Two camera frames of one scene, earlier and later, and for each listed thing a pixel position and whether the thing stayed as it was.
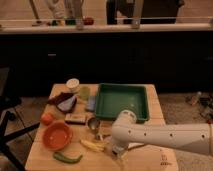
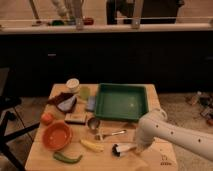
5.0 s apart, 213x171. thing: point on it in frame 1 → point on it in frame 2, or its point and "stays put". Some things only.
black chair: [7, 102] stays put
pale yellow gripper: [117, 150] → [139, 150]
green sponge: [85, 93] stays put
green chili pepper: [65, 159] stays put
